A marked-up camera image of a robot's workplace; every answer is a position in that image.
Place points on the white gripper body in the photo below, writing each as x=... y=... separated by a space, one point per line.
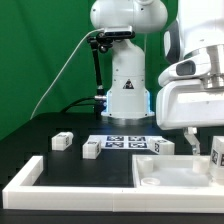
x=184 y=101

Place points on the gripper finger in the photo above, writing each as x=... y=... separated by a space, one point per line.
x=190 y=136

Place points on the white square tabletop part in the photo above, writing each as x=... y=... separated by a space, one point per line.
x=173 y=171

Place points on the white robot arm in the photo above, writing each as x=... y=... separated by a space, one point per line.
x=197 y=29

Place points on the AprilTag marker sheet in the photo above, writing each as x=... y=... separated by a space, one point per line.
x=122 y=141

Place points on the white U-shaped obstacle fence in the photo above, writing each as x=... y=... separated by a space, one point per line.
x=22 y=193

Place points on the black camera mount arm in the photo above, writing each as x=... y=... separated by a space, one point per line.
x=99 y=44

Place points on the grey camera on mount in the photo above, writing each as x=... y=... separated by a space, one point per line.
x=119 y=32

